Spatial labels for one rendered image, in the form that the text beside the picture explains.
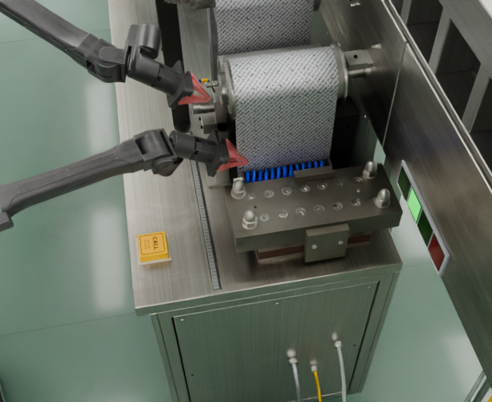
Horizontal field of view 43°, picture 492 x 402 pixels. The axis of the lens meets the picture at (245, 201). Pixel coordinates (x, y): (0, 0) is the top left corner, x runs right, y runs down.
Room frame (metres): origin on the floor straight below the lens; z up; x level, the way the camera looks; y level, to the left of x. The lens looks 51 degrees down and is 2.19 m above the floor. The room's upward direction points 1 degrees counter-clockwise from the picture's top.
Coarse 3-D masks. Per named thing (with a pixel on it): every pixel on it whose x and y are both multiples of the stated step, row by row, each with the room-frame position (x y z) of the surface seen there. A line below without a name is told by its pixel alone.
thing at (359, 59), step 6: (348, 54) 1.16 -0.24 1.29; (354, 54) 1.16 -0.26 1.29; (360, 54) 1.16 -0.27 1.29; (366, 54) 1.17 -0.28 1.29; (348, 60) 1.14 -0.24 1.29; (354, 60) 1.14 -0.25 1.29; (360, 60) 1.14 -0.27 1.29; (366, 60) 1.14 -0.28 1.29; (348, 66) 1.13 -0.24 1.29; (354, 66) 1.13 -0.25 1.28; (360, 66) 1.13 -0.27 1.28; (366, 66) 1.13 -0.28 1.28
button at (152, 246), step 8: (160, 232) 0.94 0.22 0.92; (144, 240) 0.92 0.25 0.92; (152, 240) 0.92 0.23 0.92; (160, 240) 0.92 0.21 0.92; (144, 248) 0.90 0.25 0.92; (152, 248) 0.89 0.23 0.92; (160, 248) 0.89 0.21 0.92; (144, 256) 0.87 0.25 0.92; (152, 256) 0.87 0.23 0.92; (160, 256) 0.88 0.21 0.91; (168, 256) 0.88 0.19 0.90
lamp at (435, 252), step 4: (432, 240) 0.71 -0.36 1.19; (436, 240) 0.70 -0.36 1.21; (432, 244) 0.70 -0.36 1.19; (436, 244) 0.69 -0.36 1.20; (432, 248) 0.70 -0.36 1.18; (436, 248) 0.69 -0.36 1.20; (432, 252) 0.69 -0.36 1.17; (436, 252) 0.68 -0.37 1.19; (440, 252) 0.67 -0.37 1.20; (432, 256) 0.69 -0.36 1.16; (436, 256) 0.68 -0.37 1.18; (440, 256) 0.67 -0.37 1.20; (436, 260) 0.67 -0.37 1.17; (440, 260) 0.66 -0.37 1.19; (436, 264) 0.67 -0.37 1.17
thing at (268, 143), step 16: (320, 112) 1.08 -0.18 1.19; (240, 128) 1.05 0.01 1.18; (256, 128) 1.05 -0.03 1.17; (272, 128) 1.06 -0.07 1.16; (288, 128) 1.06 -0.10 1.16; (304, 128) 1.07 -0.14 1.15; (320, 128) 1.08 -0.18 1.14; (240, 144) 1.05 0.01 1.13; (256, 144) 1.05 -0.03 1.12; (272, 144) 1.06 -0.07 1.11; (288, 144) 1.06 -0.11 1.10; (304, 144) 1.07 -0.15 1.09; (320, 144) 1.08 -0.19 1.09; (240, 160) 1.04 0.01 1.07; (256, 160) 1.05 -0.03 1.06; (272, 160) 1.06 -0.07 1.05; (288, 160) 1.06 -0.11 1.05; (304, 160) 1.07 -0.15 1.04; (320, 160) 1.08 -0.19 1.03; (240, 176) 1.04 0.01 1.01
